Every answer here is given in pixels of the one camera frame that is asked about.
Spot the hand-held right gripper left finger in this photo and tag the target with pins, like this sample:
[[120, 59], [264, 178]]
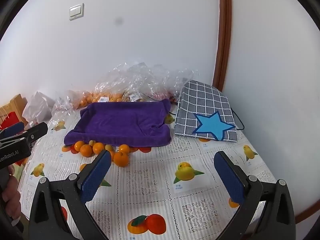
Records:
[[96, 177]]

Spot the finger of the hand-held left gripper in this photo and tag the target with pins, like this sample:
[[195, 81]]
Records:
[[36, 131], [11, 129]]

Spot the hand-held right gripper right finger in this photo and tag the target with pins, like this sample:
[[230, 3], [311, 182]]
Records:
[[230, 177]]

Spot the large orange with stem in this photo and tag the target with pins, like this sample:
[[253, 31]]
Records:
[[121, 159]]

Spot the small yellowish fruit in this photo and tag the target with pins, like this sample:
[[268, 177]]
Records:
[[91, 142], [109, 147]]

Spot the purple towel covered tray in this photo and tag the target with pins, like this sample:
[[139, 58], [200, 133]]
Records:
[[120, 122]]

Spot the person's left hand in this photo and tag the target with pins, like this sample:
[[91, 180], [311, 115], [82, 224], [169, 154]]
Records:
[[11, 200]]

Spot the crumpled clear plastic bag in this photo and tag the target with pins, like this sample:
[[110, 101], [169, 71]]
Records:
[[62, 105]]

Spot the grey checked cushion blue star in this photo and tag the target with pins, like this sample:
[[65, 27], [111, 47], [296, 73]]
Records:
[[200, 105]]

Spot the clear plastic bag of oranges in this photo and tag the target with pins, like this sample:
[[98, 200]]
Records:
[[110, 97]]

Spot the clear plastic bag white label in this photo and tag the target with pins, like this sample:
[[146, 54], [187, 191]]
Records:
[[140, 80]]

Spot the white light switch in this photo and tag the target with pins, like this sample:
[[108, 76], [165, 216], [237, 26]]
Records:
[[76, 12]]

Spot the brown wooden door frame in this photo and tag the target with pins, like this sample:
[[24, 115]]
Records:
[[224, 30]]

